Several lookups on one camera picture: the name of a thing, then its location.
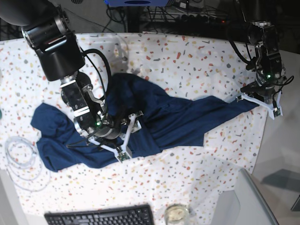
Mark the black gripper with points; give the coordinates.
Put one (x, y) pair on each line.
(264, 93)
(112, 129)

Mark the dark blue t-shirt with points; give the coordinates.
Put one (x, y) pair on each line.
(166, 121)

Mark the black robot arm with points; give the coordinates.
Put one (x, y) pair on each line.
(45, 28)
(255, 19)

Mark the terrazzo patterned table cloth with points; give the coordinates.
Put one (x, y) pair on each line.
(185, 67)

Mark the black power strip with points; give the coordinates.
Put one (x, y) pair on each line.
(198, 18)

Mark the black computer keyboard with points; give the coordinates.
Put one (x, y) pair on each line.
(133, 215)

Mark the clear glass jar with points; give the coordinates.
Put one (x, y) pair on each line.
(177, 214)

